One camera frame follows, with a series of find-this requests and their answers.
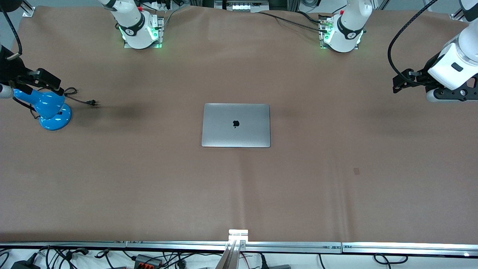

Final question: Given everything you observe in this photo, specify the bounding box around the grey laptop with apple logo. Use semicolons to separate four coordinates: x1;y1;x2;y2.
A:
201;103;271;148

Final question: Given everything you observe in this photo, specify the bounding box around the blue desk lamp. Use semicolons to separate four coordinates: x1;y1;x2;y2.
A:
12;88;72;131

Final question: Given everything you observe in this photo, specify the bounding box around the brown table mat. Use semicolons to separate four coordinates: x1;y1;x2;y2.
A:
0;6;478;243

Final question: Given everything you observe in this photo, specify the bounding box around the black power adapter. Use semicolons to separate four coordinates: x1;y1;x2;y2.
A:
10;254;41;269

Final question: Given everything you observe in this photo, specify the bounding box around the white power strip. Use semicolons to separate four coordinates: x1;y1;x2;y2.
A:
215;0;270;12

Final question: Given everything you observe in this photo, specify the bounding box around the black orange connector block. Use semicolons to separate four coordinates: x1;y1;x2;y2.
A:
134;254;164;268

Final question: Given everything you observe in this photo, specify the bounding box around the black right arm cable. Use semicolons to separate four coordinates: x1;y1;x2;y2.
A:
0;9;23;60

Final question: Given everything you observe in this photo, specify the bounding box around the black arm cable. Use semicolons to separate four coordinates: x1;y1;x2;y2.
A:
387;0;439;75
0;9;23;60

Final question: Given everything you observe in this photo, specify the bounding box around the aluminium corner post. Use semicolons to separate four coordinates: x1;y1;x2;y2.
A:
13;0;36;18
450;0;471;21

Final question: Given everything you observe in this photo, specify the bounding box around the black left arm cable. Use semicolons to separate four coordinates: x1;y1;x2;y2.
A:
387;0;439;75

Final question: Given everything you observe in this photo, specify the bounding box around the black lamp cable with plug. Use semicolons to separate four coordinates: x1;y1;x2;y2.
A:
56;87;99;106

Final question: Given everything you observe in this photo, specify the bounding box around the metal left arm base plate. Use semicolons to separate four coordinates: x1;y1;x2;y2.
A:
319;14;365;50

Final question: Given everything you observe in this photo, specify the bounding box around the aluminium edge rail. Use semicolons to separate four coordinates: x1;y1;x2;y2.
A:
0;241;127;248
342;243;478;257
245;242;342;254
126;241;228;250

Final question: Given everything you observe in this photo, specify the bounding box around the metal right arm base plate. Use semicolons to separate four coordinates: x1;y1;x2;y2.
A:
123;16;165;50

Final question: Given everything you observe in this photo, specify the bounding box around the thin black cable loop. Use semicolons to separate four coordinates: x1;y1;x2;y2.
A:
373;253;409;265

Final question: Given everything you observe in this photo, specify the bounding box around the silver bracket with aluminium strut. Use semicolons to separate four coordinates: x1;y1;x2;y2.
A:
215;229;249;269

